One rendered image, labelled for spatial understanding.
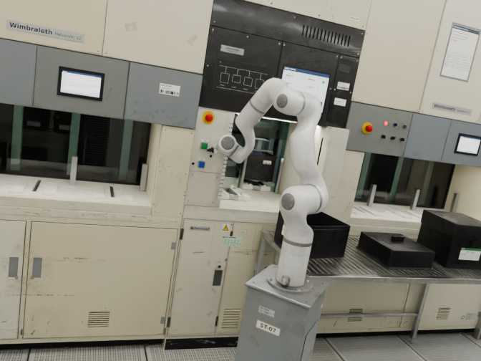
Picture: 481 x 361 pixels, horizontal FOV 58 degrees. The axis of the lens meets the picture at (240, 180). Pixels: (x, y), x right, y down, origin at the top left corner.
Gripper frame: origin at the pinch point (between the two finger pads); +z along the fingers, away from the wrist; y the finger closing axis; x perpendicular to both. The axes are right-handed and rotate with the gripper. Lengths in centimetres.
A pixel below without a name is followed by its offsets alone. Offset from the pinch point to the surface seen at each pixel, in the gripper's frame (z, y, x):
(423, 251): -20, 90, -74
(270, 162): 64, 38, -12
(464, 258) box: -10, 118, -86
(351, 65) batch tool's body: 4, 82, 32
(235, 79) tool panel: -6.4, 13.9, 33.0
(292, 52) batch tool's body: -4, 47, 42
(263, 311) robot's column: -59, -3, -71
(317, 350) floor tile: 37, 37, -136
